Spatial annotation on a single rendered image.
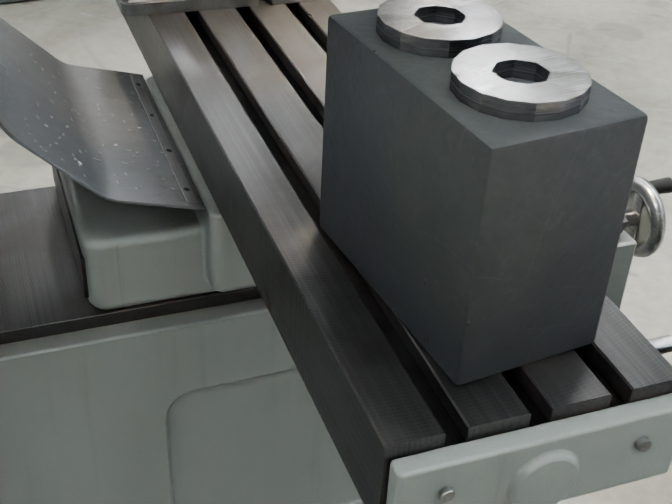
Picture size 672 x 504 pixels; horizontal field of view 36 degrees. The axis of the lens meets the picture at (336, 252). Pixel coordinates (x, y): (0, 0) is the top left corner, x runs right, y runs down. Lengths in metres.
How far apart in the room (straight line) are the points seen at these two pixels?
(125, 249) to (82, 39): 2.71
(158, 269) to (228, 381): 0.18
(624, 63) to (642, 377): 3.08
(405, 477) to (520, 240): 0.17
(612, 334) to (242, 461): 0.62
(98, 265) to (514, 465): 0.52
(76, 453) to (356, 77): 0.62
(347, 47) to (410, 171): 0.11
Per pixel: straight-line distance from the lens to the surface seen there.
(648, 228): 1.51
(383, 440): 0.68
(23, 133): 0.99
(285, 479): 1.34
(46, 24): 3.88
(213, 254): 1.06
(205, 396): 1.20
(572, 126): 0.65
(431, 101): 0.66
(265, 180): 0.93
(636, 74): 3.73
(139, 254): 1.07
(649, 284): 2.63
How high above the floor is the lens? 1.46
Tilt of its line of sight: 35 degrees down
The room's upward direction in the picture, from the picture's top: 3 degrees clockwise
